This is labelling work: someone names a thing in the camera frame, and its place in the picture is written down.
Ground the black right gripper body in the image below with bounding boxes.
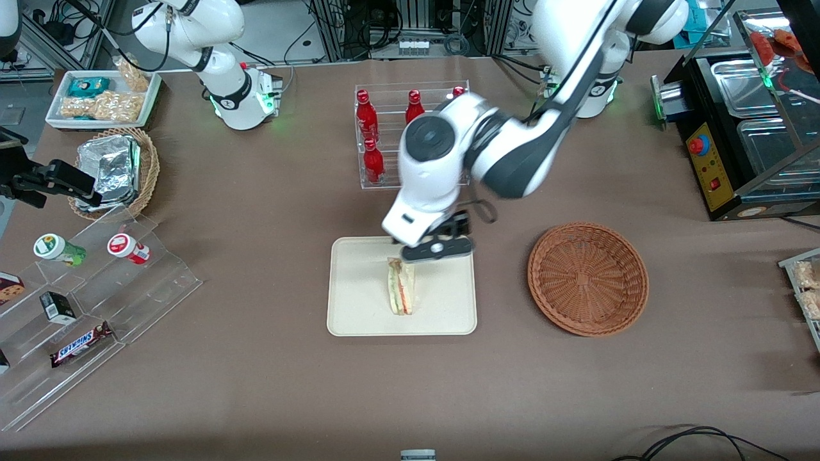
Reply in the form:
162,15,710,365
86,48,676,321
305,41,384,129
0,128,51,209

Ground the triangle sandwich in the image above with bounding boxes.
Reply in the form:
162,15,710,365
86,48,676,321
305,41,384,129
386,256,416,316

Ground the oval wicker basket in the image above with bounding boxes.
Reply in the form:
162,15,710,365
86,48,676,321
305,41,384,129
67,127,161,222

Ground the cream plastic tray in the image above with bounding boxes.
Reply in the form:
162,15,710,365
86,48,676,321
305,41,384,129
327,236,478,337

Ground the white rectangular snack tray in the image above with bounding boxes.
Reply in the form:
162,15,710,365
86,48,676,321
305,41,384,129
46,69,163,131

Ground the round brown wicker basket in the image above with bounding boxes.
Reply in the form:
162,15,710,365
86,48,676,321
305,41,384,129
527,222,650,337

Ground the aluminium foil container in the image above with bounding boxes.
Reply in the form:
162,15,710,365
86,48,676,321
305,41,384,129
75,134,142,211

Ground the green lidded cup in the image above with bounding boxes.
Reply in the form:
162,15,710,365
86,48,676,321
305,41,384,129
33,233,87,268

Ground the red lidded cup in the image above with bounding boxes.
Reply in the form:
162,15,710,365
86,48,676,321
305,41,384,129
107,233,151,265

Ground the clear acrylic bottle rack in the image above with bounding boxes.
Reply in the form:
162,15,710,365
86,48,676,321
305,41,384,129
354,80,472,190

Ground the teal snack pack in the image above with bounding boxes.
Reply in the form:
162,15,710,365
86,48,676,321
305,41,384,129
67,77,111,99

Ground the brown cookie box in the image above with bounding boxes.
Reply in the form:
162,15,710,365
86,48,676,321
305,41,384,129
0,271,26,307

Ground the clear acrylic stepped display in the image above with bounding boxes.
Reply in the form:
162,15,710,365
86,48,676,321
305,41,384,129
0,208,204,433

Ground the small black box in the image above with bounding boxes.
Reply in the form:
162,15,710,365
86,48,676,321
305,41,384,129
40,291,78,325

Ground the clear bag of nuts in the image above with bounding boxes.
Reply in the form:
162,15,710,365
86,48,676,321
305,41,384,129
113,56,152,93

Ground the Snickers chocolate bar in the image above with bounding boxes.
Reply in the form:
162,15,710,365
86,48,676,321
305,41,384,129
50,321,115,369

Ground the black food warmer appliance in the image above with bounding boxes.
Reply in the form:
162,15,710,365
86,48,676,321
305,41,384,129
650,10,820,222

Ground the white snack display rack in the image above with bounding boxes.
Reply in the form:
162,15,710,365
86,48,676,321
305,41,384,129
778,248,820,353

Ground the red food bag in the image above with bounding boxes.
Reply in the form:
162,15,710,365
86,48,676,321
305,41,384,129
748,28,816,72

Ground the black cable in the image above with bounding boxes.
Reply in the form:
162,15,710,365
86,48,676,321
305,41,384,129
612,425,792,461

